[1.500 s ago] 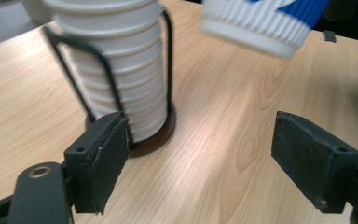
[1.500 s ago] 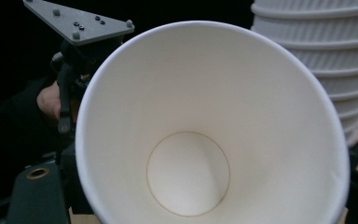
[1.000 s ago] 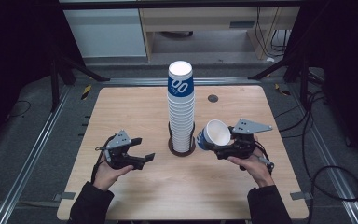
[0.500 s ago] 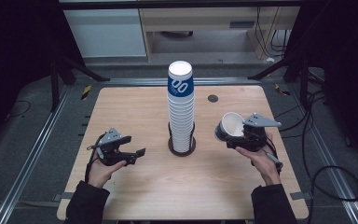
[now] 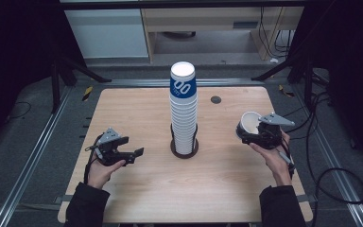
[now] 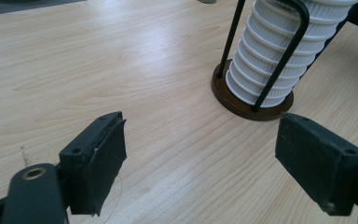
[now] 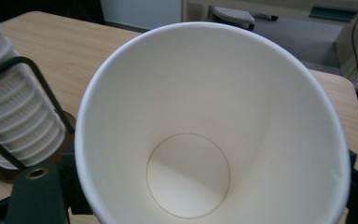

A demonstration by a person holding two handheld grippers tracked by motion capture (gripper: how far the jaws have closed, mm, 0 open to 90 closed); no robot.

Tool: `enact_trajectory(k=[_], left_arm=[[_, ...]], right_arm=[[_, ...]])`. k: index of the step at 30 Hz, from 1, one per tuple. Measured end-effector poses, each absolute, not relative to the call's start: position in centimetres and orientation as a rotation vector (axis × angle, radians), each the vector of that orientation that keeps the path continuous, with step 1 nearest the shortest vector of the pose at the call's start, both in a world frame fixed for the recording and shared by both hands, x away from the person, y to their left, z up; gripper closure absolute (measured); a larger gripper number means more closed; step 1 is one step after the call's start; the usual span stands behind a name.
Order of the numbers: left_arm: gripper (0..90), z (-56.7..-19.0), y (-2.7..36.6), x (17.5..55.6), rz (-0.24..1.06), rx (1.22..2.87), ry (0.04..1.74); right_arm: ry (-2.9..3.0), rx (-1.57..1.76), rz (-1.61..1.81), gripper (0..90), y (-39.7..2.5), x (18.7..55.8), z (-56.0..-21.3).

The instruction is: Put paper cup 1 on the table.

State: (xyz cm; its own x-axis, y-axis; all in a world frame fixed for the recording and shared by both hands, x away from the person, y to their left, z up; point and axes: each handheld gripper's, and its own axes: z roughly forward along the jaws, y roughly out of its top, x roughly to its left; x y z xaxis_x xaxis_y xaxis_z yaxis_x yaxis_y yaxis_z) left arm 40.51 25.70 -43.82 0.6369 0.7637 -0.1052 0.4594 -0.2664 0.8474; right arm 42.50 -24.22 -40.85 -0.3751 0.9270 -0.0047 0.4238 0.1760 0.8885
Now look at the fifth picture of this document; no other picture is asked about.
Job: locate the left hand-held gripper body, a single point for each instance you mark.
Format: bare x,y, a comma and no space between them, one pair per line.
108,137

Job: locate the blue and white paper cup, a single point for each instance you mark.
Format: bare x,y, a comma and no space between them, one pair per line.
249,123

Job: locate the yellow and black tape strip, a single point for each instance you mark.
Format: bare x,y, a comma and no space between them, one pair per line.
285,91
87,93

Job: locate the grey table bracket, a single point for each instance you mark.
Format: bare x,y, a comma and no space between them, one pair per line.
60,199
307,198

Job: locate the black metal stand leg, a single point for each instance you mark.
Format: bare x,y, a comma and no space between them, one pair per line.
55,91
308,85

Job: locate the dark round object under desk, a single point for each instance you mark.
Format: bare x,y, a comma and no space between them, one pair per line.
179,34

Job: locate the person's left hand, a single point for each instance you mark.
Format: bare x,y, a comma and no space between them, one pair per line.
99,175

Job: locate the black round table grommet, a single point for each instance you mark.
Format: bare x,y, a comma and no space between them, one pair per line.
216,100

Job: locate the person's right hand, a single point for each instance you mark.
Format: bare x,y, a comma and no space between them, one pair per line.
279,164

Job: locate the light wooden desk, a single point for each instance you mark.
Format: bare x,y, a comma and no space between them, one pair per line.
201,19

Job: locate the black overhead frame bar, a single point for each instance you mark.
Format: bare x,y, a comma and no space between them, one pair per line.
182,4

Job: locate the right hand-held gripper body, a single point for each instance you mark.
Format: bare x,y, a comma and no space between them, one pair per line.
275,120

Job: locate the aluminium floor rail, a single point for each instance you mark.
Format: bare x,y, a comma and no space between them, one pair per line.
138,83
337,167
28,164

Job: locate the stack of white paper cups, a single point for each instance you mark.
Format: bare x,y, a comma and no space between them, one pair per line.
183,110

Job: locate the white cabinet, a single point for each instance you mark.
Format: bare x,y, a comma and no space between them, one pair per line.
107,34

